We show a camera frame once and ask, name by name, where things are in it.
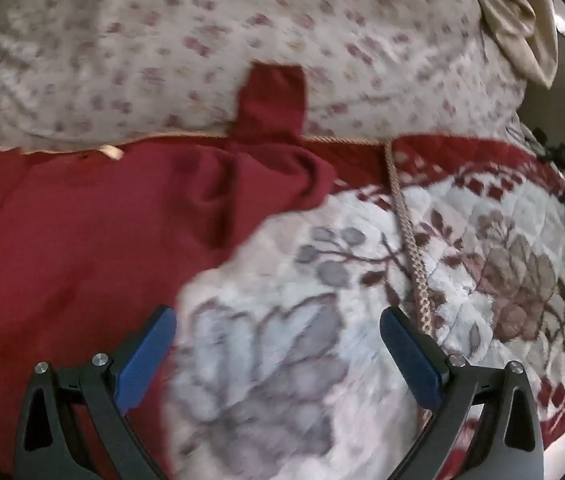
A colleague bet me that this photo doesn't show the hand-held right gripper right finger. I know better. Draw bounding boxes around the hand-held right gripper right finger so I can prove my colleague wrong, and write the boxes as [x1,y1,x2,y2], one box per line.
[380,306,546,480]

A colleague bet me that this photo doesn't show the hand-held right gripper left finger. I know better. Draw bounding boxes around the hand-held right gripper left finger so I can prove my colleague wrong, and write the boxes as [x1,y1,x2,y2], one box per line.
[15,306,178,480]

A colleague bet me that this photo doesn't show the red knit sweater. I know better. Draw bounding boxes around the red knit sweater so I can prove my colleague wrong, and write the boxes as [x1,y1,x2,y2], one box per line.
[0,60,338,480]

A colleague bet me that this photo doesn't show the floral blanket with red border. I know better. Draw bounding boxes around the floral blanket with red border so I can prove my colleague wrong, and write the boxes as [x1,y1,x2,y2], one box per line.
[0,132,565,480]

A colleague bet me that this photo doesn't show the small-flower quilted bedsheet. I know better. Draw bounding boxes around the small-flower quilted bedsheet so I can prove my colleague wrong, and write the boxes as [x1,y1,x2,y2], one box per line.
[0,0,528,153]

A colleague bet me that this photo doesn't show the beige cloth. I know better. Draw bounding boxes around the beige cloth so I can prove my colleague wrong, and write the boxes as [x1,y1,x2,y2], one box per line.
[455,0,561,88]

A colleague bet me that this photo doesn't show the beige braided cord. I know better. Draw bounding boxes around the beige braided cord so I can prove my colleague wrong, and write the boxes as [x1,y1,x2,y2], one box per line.
[383,141,438,426]

